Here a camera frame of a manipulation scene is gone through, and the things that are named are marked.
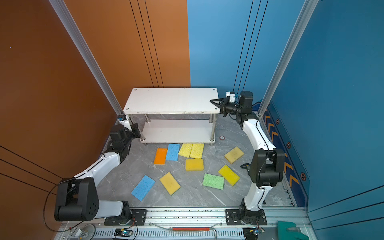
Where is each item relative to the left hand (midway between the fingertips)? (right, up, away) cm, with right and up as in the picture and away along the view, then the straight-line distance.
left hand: (137, 122), depth 87 cm
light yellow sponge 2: (+35, -18, +9) cm, 40 cm away
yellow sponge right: (+53, -31, 0) cm, 62 cm away
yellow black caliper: (+64, -27, +4) cm, 70 cm away
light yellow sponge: (+27, -18, +10) cm, 34 cm away
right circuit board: (+63, -51, -17) cm, 83 cm away
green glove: (+75, -52, -18) cm, 93 cm away
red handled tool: (+32, -51, -17) cm, 62 cm away
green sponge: (+44, -33, -3) cm, 56 cm away
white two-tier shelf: (+16, +6, +32) cm, 37 cm away
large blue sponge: (+5, -37, -6) cm, 37 cm away
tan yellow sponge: (+58, -20, +7) cm, 62 cm away
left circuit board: (-1, -53, -16) cm, 55 cm away
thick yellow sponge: (+33, -26, +3) cm, 42 cm away
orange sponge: (+12, -21, +7) cm, 25 cm away
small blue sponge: (+19, -19, +9) cm, 28 cm away
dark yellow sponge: (+20, -34, -4) cm, 40 cm away
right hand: (+41, +10, -8) cm, 43 cm away
